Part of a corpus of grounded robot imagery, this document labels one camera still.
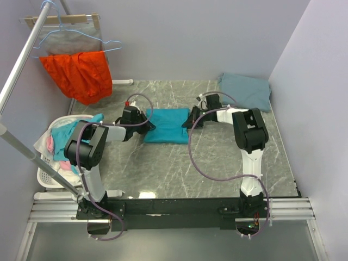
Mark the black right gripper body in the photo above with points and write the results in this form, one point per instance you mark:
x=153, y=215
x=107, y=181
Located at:
x=197, y=114

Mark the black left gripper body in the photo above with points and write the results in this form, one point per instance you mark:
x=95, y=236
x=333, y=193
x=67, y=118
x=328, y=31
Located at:
x=142, y=129

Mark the turquoise t-shirt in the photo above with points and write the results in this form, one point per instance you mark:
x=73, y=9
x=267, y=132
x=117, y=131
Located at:
x=168, y=126

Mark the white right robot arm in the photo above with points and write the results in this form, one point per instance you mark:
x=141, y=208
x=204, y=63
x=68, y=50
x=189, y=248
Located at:
x=251, y=136

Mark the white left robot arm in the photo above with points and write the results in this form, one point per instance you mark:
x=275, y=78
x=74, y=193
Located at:
x=86, y=145

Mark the folded grey-blue t-shirt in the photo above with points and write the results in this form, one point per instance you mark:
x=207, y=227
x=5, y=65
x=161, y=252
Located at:
x=247, y=91

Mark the orange hanging shirt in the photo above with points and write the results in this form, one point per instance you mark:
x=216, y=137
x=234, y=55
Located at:
x=83, y=76

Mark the pile of laundry clothes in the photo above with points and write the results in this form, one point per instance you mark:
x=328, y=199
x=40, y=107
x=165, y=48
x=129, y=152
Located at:
x=53, y=141

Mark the grey hanging cloth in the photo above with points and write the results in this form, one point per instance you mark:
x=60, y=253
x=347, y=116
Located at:
x=72, y=39

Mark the silver clothes rack pole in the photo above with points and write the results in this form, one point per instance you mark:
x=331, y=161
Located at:
x=40, y=103

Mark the wooden hanger bar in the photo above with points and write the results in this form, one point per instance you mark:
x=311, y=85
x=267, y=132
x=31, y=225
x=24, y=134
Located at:
x=93, y=18

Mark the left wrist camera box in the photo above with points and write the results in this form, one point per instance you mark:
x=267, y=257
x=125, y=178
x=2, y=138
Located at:
x=130, y=111

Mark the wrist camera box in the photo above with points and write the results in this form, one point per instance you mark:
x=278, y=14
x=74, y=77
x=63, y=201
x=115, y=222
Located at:
x=130, y=111
x=209, y=102

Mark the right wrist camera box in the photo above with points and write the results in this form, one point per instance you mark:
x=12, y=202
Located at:
x=209, y=102

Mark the white table edge bracket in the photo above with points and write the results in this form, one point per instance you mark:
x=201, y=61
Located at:
x=123, y=82

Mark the light blue wire hanger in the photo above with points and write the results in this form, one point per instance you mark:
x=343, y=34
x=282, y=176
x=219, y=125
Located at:
x=111, y=45

